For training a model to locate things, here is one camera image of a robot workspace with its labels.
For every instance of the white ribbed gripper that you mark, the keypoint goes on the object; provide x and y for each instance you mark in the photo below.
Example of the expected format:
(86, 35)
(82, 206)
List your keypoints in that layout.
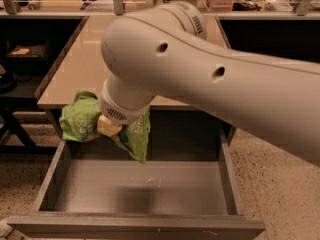
(117, 113)

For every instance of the green rice chip bag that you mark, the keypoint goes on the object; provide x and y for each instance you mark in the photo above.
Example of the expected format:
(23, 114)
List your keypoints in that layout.
(78, 122)

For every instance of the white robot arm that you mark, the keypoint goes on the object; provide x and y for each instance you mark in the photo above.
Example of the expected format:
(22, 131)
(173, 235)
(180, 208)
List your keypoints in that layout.
(163, 51)

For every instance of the open grey drawer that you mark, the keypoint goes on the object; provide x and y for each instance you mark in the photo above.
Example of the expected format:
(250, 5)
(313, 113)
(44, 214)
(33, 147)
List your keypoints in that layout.
(186, 190)

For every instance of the dark side table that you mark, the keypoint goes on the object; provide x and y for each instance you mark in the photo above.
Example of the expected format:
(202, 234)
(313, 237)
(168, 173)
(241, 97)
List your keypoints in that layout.
(29, 66)

